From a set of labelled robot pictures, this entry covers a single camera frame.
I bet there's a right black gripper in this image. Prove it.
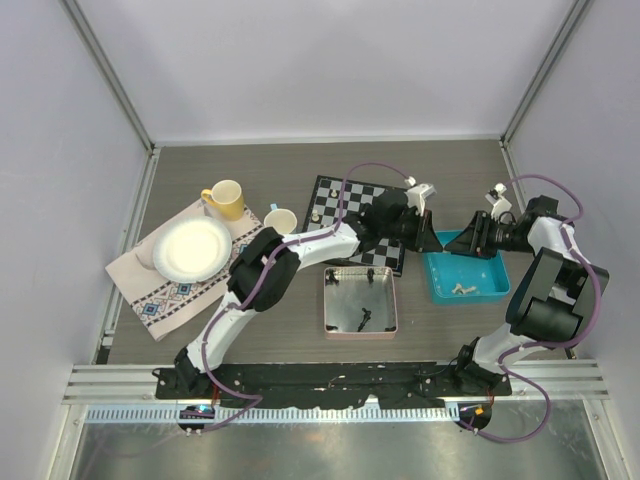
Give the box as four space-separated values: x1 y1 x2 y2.
445 210 535 260

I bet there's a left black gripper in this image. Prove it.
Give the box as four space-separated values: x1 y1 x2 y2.
380 208 443 254

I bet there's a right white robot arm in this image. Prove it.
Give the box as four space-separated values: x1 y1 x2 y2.
445 195 610 395

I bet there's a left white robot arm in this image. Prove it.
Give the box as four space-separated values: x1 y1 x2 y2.
174 183 442 399

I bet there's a white chess piece in tray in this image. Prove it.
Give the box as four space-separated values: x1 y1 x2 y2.
451 284 477 295

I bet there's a black chess piece in tin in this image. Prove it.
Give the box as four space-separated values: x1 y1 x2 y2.
357 308 372 332

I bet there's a black white chess board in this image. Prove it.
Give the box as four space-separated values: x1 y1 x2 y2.
298 175 406 277

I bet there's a blue plastic tray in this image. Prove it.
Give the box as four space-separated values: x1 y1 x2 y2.
423 253 511 306

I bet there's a pink metal tin tray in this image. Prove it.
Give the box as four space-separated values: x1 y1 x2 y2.
323 266 398 340

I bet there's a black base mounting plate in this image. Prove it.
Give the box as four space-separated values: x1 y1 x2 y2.
154 360 514 409

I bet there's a light blue mug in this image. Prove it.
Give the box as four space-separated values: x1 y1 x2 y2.
263 203 298 235

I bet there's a yellow mug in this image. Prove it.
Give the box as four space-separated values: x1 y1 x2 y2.
201 180 245 221

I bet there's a white paper plate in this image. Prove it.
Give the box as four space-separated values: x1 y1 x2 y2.
152 216 232 283

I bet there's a patterned cloth placemat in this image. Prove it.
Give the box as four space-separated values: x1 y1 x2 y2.
106 200 263 341

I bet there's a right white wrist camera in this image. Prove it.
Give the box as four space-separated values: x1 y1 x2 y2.
485 183 512 222

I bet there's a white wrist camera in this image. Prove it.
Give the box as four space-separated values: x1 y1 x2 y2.
404 176 436 216
485 183 512 222

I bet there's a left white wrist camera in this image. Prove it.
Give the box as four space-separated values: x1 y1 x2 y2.
404 176 436 216

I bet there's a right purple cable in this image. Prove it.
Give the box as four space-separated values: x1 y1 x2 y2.
457 173 601 444

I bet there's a purple cable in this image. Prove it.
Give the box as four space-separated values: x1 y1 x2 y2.
457 173 601 444
199 163 416 434

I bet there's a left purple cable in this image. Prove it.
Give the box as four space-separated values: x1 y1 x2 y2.
199 163 416 434

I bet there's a slotted cable duct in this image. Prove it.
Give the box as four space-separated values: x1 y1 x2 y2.
85 403 459 425

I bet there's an aluminium frame rail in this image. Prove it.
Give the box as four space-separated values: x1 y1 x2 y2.
59 0 155 152

